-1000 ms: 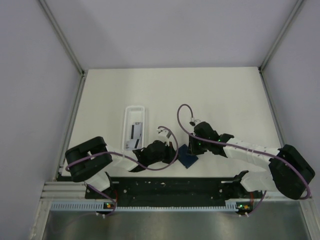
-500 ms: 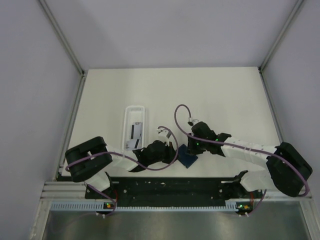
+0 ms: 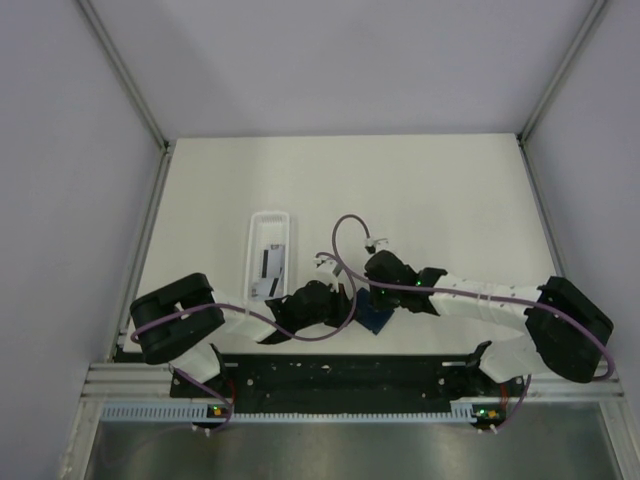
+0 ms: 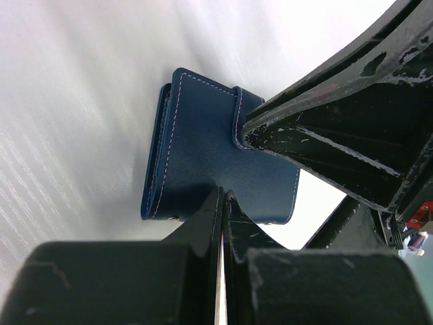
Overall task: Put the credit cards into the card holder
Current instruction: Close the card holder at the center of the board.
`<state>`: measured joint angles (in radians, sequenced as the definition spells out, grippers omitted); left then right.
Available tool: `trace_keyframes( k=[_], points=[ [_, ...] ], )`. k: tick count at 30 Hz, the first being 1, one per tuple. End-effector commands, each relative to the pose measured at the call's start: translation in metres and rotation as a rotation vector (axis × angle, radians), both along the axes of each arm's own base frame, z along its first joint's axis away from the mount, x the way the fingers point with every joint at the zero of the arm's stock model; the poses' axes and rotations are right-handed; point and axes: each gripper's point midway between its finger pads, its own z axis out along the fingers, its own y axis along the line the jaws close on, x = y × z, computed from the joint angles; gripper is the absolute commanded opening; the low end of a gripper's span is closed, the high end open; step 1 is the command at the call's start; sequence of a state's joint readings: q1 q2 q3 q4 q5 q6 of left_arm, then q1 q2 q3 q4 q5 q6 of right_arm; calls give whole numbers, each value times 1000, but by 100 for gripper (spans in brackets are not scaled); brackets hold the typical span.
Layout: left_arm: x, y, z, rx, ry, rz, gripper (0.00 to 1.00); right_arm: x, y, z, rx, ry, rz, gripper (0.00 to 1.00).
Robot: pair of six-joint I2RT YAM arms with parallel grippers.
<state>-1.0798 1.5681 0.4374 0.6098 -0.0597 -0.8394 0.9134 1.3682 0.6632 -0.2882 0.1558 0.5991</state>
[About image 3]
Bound blue card holder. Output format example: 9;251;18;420
354;288;394;335

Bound white plastic basket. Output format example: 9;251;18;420
244;211;291;301

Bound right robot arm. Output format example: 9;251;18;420
365;250;614;396

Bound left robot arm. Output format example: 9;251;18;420
130;273;357;397

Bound lower cards in basket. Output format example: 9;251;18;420
250;277;280;299

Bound cards in basket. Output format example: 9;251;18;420
250;277;280;299
259;244;286;278

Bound upper cards in basket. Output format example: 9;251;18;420
259;244;286;278

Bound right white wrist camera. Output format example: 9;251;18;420
364;237;390;255

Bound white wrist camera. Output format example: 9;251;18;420
364;237;390;255
314;252;343;291

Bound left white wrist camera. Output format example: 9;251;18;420
314;252;343;291

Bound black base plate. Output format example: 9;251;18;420
169;352;526;414

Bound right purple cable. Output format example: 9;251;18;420
331;214;617;434

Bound grey slotted cable duct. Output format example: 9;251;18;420
100;402;504;425

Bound right aluminium frame post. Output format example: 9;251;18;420
517;0;614;146

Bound aluminium frame post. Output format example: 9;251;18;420
74;0;171;151
517;0;614;146

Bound left aluminium frame post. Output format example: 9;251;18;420
74;0;171;151

